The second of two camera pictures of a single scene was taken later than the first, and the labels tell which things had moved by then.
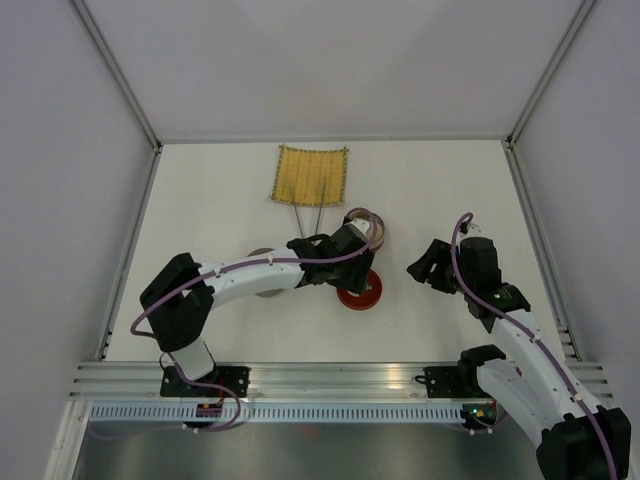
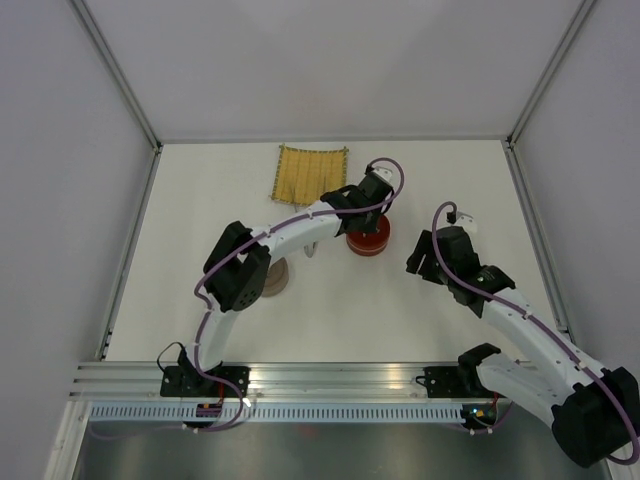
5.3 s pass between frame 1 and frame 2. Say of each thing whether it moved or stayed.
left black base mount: stayed
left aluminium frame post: stayed
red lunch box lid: moved
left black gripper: moved
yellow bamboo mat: stayed
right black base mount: stayed
